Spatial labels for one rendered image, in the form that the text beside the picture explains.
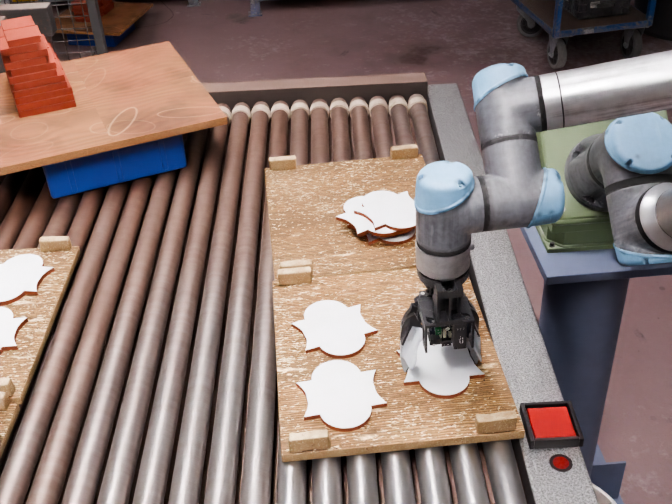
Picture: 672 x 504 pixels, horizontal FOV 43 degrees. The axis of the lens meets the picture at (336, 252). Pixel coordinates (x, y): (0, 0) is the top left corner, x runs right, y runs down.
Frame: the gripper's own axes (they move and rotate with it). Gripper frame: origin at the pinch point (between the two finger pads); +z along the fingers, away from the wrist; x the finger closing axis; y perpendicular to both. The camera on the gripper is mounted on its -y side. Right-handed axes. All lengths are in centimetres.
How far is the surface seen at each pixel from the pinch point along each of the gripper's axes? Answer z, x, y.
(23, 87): -17, -76, -81
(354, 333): 0.1, -12.4, -8.6
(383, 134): 4, 3, -81
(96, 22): 4, -77, -175
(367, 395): -0.1, -12.1, 5.7
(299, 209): 1, -19, -49
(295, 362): 0.6, -22.4, -3.9
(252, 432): 2.0, -29.7, 8.4
